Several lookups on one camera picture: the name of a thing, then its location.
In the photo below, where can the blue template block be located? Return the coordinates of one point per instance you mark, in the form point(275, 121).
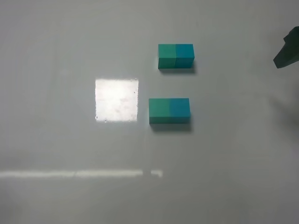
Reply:
point(185, 56)

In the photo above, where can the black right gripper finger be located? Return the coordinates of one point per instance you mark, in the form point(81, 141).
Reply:
point(289, 53)

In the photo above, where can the green template block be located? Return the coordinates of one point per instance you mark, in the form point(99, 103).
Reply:
point(166, 56)

